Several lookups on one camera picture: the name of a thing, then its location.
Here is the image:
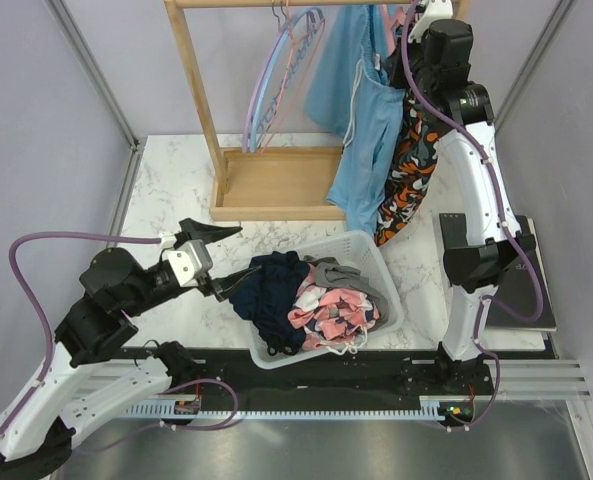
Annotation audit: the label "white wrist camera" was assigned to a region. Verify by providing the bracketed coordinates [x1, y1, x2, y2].
[406, 0, 454, 43]
[165, 240, 213, 287]

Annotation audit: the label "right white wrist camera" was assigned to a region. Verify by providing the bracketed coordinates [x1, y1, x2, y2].
[406, 0, 454, 43]

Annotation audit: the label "wooden clothes rack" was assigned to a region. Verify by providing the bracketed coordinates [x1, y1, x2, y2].
[164, 0, 473, 222]

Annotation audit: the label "purple cable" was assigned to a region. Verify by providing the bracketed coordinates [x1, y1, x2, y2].
[0, 231, 177, 471]
[400, 4, 545, 322]

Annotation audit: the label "blue hanger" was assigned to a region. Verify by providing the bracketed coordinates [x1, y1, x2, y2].
[246, 7, 326, 153]

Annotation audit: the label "purple hanger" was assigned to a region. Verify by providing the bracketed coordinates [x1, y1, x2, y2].
[242, 7, 311, 153]

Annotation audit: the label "blue cable duct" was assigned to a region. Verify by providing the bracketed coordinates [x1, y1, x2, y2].
[119, 397, 445, 422]

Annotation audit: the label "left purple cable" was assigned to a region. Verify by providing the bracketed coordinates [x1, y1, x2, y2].
[0, 231, 177, 471]

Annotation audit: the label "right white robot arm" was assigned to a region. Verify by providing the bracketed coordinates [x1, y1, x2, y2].
[387, 7, 535, 394]

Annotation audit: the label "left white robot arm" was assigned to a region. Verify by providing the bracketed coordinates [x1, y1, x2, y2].
[0, 218, 257, 479]

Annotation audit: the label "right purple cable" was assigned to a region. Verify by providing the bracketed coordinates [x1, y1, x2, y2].
[400, 4, 545, 322]

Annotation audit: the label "thick pink hanger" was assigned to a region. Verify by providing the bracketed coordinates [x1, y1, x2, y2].
[380, 4, 406, 53]

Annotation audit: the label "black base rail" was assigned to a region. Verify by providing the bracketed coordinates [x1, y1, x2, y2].
[110, 344, 497, 416]

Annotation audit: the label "pink patterned garment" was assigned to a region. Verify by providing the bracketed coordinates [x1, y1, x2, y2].
[287, 284, 382, 354]

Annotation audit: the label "black notebook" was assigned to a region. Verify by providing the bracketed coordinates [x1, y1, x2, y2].
[438, 213, 557, 332]

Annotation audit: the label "thin pink hanger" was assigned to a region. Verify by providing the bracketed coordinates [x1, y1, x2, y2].
[257, 7, 326, 152]

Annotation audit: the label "grey garment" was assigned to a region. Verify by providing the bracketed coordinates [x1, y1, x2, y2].
[304, 256, 390, 326]

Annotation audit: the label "light blue shorts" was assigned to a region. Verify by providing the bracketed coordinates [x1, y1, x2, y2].
[305, 5, 405, 235]

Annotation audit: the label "orange camouflage shorts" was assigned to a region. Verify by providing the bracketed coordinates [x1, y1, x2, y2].
[374, 91, 439, 246]

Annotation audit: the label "white laundry basket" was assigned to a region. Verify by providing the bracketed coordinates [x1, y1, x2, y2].
[248, 229, 406, 371]

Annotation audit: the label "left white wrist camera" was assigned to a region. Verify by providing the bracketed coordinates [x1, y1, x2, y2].
[165, 240, 213, 287]

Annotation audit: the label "navy blue garment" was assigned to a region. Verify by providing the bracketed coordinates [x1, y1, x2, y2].
[229, 251, 310, 356]

